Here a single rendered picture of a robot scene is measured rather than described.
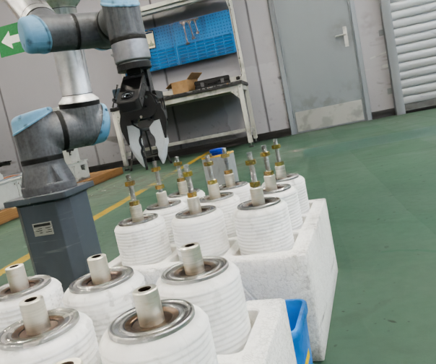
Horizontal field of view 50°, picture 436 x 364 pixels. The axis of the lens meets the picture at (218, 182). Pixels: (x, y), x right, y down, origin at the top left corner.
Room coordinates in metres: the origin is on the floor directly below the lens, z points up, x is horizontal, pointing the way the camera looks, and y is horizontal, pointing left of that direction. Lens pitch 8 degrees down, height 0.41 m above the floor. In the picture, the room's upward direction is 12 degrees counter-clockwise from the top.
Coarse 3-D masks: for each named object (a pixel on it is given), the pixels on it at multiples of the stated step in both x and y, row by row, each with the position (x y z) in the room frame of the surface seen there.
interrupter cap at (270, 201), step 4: (268, 196) 0.82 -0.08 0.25; (272, 196) 0.81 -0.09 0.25; (248, 200) 0.82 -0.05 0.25; (268, 200) 0.80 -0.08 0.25; (272, 200) 0.78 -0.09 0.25; (276, 200) 0.78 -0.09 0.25; (280, 200) 0.78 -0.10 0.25; (240, 204) 0.80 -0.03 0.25; (244, 204) 0.79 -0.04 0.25; (248, 204) 0.80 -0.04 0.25; (252, 204) 0.80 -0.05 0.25; (264, 204) 0.76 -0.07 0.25; (268, 204) 0.75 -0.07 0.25; (272, 204) 0.75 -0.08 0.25; (240, 208) 0.77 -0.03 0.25; (244, 208) 0.76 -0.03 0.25; (248, 208) 0.76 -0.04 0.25; (252, 208) 0.75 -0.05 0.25; (256, 208) 0.75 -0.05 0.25; (260, 208) 0.75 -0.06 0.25
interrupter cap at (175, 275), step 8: (208, 256) 0.53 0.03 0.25; (216, 256) 0.52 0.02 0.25; (176, 264) 0.52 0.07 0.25; (208, 264) 0.51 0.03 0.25; (216, 264) 0.50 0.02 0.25; (224, 264) 0.49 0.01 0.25; (168, 272) 0.50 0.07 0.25; (176, 272) 0.50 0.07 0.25; (184, 272) 0.50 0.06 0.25; (208, 272) 0.47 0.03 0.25; (216, 272) 0.47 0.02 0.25; (168, 280) 0.47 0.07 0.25; (176, 280) 0.47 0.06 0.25; (184, 280) 0.46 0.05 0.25; (192, 280) 0.46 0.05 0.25; (200, 280) 0.46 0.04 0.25
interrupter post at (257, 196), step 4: (252, 188) 0.78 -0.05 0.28; (256, 188) 0.78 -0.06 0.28; (260, 188) 0.78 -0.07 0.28; (252, 192) 0.78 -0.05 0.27; (256, 192) 0.78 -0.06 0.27; (260, 192) 0.78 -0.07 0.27; (252, 196) 0.78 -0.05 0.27; (256, 196) 0.78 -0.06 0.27; (260, 196) 0.78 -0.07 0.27; (252, 200) 0.78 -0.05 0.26; (256, 200) 0.78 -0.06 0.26; (260, 200) 0.78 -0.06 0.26; (264, 200) 0.78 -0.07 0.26; (256, 204) 0.78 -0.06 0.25; (260, 204) 0.78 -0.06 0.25
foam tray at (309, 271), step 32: (320, 224) 0.90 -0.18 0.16; (224, 256) 0.76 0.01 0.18; (256, 256) 0.73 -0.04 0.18; (288, 256) 0.70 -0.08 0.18; (320, 256) 0.83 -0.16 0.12; (256, 288) 0.72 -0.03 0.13; (288, 288) 0.70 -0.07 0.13; (320, 288) 0.77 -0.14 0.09; (320, 320) 0.71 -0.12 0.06; (320, 352) 0.69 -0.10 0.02
